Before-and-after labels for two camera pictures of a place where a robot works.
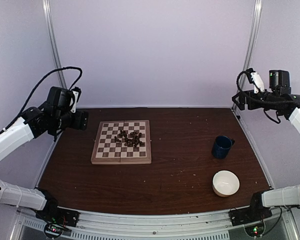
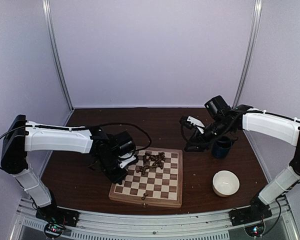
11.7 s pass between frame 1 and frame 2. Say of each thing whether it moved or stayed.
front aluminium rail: stayed
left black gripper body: moved
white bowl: stayed
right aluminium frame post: stayed
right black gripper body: moved
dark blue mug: stayed
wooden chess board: moved
